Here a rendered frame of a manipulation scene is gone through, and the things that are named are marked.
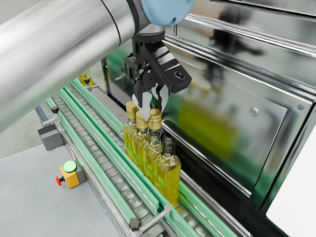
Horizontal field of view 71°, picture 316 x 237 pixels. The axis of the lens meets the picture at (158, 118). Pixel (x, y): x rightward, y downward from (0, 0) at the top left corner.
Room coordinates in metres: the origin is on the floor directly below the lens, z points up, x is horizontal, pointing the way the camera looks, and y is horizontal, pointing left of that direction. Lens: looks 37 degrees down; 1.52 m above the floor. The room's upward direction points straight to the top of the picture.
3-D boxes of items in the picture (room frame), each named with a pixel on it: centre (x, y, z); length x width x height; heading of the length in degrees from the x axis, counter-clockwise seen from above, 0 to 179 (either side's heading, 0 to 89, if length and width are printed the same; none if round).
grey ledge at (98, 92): (1.05, 0.33, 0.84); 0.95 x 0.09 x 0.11; 37
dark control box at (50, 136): (0.80, 0.52, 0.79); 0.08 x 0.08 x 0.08; 37
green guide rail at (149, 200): (1.04, 0.53, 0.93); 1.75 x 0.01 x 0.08; 37
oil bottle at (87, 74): (1.16, 0.42, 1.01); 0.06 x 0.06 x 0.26; 42
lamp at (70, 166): (0.58, 0.35, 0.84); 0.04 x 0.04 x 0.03
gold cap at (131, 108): (0.54, 0.08, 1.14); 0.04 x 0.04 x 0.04
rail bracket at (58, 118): (0.73, 0.44, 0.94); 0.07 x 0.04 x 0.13; 127
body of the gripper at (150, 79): (0.47, 0.03, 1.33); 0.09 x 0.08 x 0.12; 37
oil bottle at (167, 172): (0.40, -0.03, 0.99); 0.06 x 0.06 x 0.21; 38
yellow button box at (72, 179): (0.58, 0.35, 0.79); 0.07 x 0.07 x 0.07; 37
